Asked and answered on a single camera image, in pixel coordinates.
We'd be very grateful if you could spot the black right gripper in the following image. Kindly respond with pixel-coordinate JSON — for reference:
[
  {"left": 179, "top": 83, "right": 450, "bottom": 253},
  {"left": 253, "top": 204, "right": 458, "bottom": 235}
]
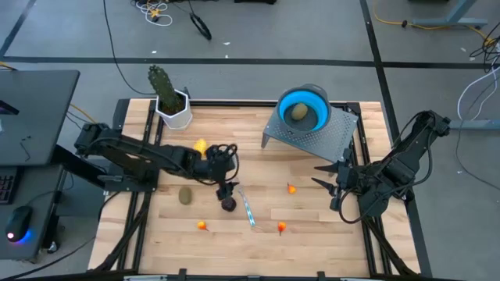
[{"left": 311, "top": 150, "right": 355, "bottom": 212}]

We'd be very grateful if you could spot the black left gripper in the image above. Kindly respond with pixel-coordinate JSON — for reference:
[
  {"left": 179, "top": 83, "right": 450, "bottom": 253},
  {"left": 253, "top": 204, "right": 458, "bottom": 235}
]
[{"left": 206, "top": 144, "right": 240, "bottom": 201}]

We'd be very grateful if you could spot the dark purple plum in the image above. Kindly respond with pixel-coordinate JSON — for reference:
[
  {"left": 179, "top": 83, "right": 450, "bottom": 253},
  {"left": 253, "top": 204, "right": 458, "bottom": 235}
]
[{"left": 220, "top": 197, "right": 238, "bottom": 213}]

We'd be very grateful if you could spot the brown kiwi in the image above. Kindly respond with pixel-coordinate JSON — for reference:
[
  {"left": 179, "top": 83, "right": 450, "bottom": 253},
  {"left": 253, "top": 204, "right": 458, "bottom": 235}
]
[
  {"left": 177, "top": 187, "right": 193, "bottom": 206},
  {"left": 291, "top": 101, "right": 309, "bottom": 121}
]

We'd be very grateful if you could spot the yellow mango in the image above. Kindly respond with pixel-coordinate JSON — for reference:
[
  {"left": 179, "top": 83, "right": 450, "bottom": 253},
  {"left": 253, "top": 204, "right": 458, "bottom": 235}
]
[{"left": 194, "top": 137, "right": 209, "bottom": 159}]

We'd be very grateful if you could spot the blue grey collapsible colander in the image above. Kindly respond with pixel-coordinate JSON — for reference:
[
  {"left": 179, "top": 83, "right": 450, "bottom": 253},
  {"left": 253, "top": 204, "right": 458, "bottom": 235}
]
[{"left": 276, "top": 83, "right": 332, "bottom": 138}]

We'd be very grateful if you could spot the grey perforated metal stand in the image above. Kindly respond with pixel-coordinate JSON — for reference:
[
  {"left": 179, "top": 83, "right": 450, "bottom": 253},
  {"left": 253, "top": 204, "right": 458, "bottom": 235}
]
[{"left": 260, "top": 88, "right": 359, "bottom": 164}]

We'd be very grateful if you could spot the white hexagonal plant pot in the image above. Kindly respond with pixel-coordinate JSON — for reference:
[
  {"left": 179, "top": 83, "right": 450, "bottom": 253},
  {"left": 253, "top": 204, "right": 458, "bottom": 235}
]
[{"left": 155, "top": 88, "right": 194, "bottom": 131}]

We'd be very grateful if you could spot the green cactus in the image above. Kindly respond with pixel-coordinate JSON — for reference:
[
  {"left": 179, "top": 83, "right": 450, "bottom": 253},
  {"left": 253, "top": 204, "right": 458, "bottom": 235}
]
[{"left": 147, "top": 64, "right": 184, "bottom": 114}]

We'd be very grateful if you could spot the grey desk foot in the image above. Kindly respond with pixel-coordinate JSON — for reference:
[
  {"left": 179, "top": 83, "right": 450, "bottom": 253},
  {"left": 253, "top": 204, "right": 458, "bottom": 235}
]
[{"left": 448, "top": 119, "right": 500, "bottom": 130}]

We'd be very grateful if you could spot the dark grey low desk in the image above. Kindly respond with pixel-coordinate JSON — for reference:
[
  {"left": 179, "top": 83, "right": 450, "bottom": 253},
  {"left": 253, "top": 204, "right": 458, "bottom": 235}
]
[{"left": 0, "top": 163, "right": 66, "bottom": 263}]

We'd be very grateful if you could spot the black desk top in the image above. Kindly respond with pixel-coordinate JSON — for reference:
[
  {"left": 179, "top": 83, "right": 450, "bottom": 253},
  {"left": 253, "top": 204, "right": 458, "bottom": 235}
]
[{"left": 0, "top": 69, "right": 81, "bottom": 169}]

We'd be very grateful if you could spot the grey desk leg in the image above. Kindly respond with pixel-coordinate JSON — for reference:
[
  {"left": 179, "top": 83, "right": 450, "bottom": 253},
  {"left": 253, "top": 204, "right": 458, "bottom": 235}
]
[{"left": 408, "top": 0, "right": 489, "bottom": 27}]

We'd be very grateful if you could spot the black computer mouse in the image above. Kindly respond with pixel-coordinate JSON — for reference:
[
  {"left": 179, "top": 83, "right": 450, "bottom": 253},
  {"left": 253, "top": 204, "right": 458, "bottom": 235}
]
[{"left": 4, "top": 205, "right": 34, "bottom": 244}]

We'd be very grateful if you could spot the black keyboard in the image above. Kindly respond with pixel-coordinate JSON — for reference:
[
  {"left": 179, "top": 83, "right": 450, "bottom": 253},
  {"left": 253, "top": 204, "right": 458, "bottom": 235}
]
[{"left": 0, "top": 174, "right": 19, "bottom": 206}]

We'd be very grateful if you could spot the knife with teal white handle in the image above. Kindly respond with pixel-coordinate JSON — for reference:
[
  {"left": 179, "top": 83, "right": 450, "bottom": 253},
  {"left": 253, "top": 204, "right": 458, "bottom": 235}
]
[{"left": 237, "top": 188, "right": 257, "bottom": 228}]

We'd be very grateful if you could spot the black aluminium table frame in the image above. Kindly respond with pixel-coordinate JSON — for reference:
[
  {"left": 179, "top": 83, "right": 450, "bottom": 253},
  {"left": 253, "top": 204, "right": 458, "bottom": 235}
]
[{"left": 87, "top": 97, "right": 434, "bottom": 281}]

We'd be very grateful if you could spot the black cable loop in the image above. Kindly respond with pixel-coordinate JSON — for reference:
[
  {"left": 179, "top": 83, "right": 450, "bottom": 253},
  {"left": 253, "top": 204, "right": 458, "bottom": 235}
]
[{"left": 188, "top": 0, "right": 213, "bottom": 41}]

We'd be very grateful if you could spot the yellow floor cable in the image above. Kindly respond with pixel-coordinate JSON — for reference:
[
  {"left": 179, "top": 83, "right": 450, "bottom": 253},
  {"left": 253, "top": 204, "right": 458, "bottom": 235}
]
[
  {"left": 373, "top": 7, "right": 497, "bottom": 44},
  {"left": 68, "top": 103, "right": 98, "bottom": 126}
]

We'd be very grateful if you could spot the long black floor cable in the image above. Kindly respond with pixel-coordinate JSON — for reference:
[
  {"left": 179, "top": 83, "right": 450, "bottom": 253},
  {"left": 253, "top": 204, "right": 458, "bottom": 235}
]
[{"left": 102, "top": 0, "right": 157, "bottom": 97}]

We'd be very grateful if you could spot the white coiled floor cable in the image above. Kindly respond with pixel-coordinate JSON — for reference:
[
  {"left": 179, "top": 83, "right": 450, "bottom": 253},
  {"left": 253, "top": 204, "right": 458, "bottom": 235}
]
[{"left": 134, "top": 0, "right": 173, "bottom": 27}]

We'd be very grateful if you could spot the black cable bundle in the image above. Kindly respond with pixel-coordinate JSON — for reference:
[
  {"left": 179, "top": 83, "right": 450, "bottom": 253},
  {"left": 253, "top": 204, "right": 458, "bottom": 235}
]
[{"left": 468, "top": 37, "right": 500, "bottom": 73}]

